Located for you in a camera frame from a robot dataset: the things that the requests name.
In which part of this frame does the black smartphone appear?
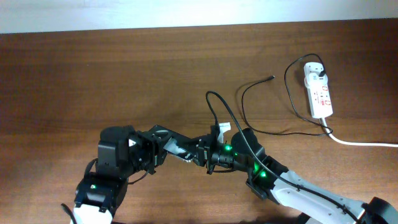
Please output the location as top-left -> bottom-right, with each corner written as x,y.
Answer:
164,138 -> 193,162

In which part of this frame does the black charging cable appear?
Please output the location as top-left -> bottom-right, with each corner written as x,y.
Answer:
241,53 -> 333,137

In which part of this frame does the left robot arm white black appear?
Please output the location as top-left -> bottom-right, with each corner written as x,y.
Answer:
62,125 -> 196,223

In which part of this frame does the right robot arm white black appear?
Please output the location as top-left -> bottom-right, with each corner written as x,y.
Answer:
176,123 -> 397,224

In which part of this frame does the white USB charger plug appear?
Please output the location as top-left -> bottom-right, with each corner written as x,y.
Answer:
304,72 -> 328,88

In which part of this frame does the white power strip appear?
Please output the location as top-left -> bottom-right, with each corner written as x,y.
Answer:
303,62 -> 333,119

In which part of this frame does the white power strip cord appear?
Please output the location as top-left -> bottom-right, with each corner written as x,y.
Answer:
320,117 -> 398,148

